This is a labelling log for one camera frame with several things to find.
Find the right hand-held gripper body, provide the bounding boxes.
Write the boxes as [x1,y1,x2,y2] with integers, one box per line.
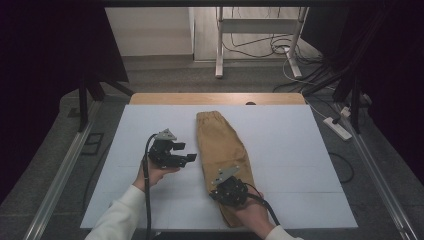
[208,164,250,208]

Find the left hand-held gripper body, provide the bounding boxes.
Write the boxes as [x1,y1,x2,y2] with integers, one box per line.
[147,128,188,170]

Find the tan pants with patches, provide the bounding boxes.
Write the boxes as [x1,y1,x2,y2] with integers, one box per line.
[195,110,265,229]

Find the person's left hand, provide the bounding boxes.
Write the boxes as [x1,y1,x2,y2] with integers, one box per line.
[132,159,181,194]

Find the person's right hand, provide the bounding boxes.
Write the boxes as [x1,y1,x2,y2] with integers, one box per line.
[233,191,273,236]

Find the wooden table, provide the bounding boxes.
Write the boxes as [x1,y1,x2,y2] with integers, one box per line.
[129,92,307,106]

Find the black stand legs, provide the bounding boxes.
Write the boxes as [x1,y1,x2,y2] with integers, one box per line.
[332,73,364,135]
[77,74,135,133]

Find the long white power strip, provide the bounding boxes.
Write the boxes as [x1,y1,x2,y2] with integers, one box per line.
[322,116,353,141]

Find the black curtain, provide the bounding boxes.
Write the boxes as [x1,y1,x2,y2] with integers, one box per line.
[299,5,424,188]
[0,5,130,205]

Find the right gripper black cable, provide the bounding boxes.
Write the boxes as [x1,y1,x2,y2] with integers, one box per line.
[246,192,282,227]

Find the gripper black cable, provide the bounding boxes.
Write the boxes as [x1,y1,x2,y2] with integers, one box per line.
[141,133,158,240]
[246,192,282,227]

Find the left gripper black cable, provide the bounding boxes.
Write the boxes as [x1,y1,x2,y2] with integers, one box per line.
[141,133,158,240]

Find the black rectangular floor frame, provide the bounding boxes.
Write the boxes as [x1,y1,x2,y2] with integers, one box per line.
[80,132,105,156]

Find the white metal stand frame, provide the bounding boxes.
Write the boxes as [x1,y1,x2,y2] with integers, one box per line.
[214,6,310,80]

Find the metal floor rail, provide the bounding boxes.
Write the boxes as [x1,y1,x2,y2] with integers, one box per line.
[22,99,105,240]
[333,102,418,240]

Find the black looped floor cable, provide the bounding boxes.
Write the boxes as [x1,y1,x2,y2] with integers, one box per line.
[328,151,355,184]

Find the bundle of floor cables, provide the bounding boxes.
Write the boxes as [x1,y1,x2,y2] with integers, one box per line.
[221,7,338,95]

